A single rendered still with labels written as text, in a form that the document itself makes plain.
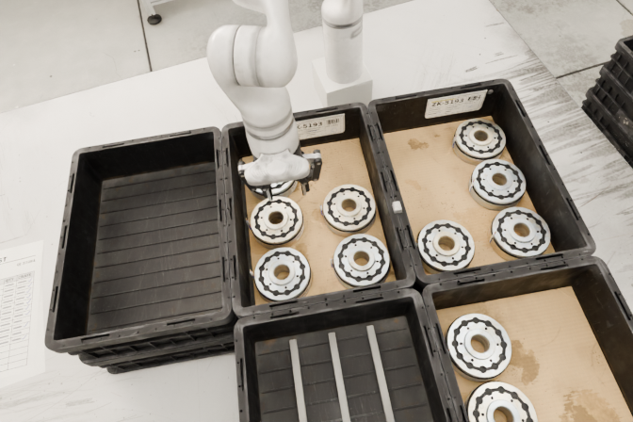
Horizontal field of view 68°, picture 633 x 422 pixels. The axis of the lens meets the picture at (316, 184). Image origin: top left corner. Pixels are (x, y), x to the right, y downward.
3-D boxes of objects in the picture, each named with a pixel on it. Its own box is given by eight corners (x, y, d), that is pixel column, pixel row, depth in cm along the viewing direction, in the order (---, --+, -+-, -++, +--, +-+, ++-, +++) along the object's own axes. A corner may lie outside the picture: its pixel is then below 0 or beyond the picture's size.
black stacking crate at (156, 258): (101, 181, 104) (74, 151, 94) (232, 158, 105) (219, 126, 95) (81, 365, 83) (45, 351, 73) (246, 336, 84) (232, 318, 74)
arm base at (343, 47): (319, 66, 120) (315, 10, 106) (350, 53, 122) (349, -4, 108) (336, 89, 116) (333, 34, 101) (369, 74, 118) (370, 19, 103)
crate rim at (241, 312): (223, 131, 97) (220, 124, 95) (365, 107, 98) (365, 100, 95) (235, 322, 76) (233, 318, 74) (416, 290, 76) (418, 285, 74)
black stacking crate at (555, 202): (365, 137, 106) (366, 103, 96) (493, 115, 106) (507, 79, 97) (412, 307, 85) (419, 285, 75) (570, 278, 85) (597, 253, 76)
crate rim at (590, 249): (365, 107, 98) (365, 100, 95) (505, 85, 98) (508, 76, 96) (417, 290, 76) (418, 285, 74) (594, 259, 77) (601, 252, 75)
